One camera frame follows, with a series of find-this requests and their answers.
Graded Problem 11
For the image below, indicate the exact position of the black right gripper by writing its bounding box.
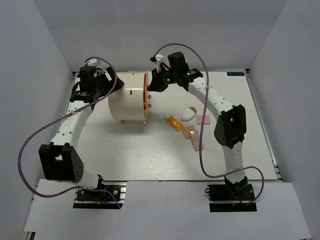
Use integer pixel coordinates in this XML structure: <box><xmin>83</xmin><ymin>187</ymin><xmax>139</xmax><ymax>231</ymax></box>
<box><xmin>147</xmin><ymin>66</ymin><xmax>178</xmax><ymax>93</ymax></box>

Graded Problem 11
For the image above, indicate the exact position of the white egg-shaped bottle brown cap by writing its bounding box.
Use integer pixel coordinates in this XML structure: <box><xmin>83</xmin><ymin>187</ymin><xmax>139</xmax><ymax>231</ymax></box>
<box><xmin>180</xmin><ymin>107</ymin><xmax>197</xmax><ymax>122</ymax></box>

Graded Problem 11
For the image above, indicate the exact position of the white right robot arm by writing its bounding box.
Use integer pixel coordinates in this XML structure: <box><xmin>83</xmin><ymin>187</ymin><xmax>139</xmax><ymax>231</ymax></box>
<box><xmin>148</xmin><ymin>51</ymin><xmax>248</xmax><ymax>200</ymax></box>

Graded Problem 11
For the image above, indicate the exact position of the white cylindrical drawer organizer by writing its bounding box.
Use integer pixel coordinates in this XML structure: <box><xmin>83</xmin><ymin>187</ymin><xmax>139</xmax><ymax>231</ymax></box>
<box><xmin>108</xmin><ymin>72</ymin><xmax>148</xmax><ymax>122</ymax></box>

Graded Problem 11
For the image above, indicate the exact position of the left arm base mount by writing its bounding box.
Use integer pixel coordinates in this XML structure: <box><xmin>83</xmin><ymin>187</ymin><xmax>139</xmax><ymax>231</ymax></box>
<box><xmin>73</xmin><ymin>181</ymin><xmax>127</xmax><ymax>210</ymax></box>

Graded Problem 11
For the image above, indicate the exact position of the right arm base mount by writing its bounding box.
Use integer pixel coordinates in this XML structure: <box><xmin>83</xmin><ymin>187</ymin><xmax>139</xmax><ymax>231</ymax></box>
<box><xmin>204</xmin><ymin>184</ymin><xmax>257</xmax><ymax>213</ymax></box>

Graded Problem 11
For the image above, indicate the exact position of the pale pink rectangular palette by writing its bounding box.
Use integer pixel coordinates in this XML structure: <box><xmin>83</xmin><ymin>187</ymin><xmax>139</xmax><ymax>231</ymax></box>
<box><xmin>190</xmin><ymin>130</ymin><xmax>204</xmax><ymax>152</ymax></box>

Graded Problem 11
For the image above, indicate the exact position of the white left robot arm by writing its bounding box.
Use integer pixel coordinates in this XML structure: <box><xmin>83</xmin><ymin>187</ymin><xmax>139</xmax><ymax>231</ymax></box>
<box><xmin>38</xmin><ymin>65</ymin><xmax>124</xmax><ymax>200</ymax></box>

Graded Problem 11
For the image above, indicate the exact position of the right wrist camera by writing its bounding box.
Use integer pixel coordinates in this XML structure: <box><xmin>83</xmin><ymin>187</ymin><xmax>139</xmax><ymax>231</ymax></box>
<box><xmin>149</xmin><ymin>54</ymin><xmax>164</xmax><ymax>73</ymax></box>

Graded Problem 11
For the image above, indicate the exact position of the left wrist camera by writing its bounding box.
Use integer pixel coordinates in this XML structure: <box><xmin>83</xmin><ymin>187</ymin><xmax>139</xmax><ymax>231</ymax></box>
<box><xmin>85</xmin><ymin>58</ymin><xmax>101</xmax><ymax>68</ymax></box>

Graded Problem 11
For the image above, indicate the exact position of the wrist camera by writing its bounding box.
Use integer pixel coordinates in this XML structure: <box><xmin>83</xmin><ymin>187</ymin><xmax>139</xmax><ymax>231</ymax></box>
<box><xmin>85</xmin><ymin>58</ymin><xmax>101</xmax><ymax>68</ymax></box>
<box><xmin>149</xmin><ymin>54</ymin><xmax>164</xmax><ymax>73</ymax></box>

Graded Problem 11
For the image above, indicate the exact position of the orange drawer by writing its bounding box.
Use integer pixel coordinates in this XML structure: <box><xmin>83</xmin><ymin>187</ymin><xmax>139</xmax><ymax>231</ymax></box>
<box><xmin>143</xmin><ymin>72</ymin><xmax>149</xmax><ymax>111</ymax></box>

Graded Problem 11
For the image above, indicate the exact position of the beige square compact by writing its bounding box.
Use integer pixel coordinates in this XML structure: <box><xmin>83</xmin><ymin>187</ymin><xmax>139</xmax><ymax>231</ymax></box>
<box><xmin>182</xmin><ymin>125</ymin><xmax>196</xmax><ymax>139</ymax></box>

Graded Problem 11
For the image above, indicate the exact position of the pink square compact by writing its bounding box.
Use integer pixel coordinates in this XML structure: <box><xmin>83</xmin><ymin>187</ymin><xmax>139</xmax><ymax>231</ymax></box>
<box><xmin>196</xmin><ymin>115</ymin><xmax>211</xmax><ymax>125</ymax></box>

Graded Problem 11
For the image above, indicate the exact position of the yellow sunscreen tube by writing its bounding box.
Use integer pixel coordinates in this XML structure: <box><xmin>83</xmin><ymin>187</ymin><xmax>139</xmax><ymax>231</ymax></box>
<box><xmin>164</xmin><ymin>115</ymin><xmax>184</xmax><ymax>132</ymax></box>

